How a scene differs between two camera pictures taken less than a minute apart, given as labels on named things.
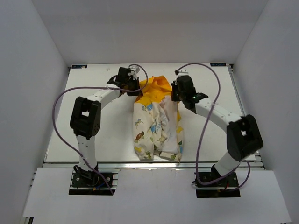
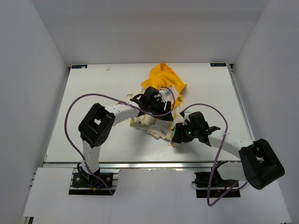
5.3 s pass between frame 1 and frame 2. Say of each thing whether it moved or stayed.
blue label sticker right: stayed
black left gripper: moved
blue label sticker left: stayed
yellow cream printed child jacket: moved
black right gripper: moved
